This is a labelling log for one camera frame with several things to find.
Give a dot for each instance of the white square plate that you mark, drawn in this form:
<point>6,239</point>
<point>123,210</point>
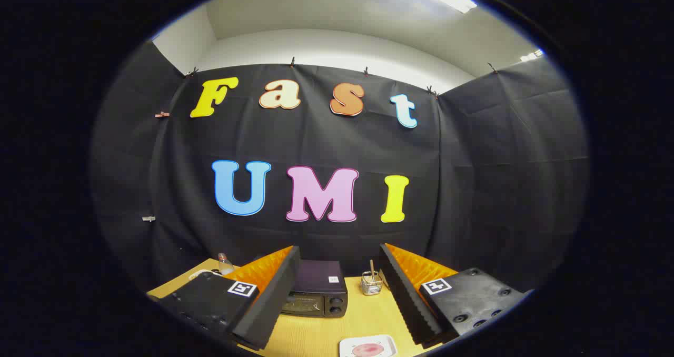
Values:
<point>350,344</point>

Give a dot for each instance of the clear plastic bottle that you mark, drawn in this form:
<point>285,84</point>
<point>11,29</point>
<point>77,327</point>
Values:
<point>225,265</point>

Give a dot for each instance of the black backdrop cloth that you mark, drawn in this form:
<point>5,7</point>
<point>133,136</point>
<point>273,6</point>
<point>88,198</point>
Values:
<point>316,136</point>

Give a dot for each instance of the divided snack tray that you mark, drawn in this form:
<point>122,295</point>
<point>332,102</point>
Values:
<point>198,274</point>

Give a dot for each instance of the pink round food slice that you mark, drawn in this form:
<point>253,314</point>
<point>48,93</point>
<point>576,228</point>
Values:
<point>367,350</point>

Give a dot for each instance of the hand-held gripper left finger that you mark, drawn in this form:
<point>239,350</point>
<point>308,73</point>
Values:
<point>274,299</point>

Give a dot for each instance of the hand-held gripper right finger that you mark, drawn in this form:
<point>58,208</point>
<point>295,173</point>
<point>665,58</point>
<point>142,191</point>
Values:
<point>405,299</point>

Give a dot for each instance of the black toaster oven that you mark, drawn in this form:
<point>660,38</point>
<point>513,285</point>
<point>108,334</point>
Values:
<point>316,279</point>

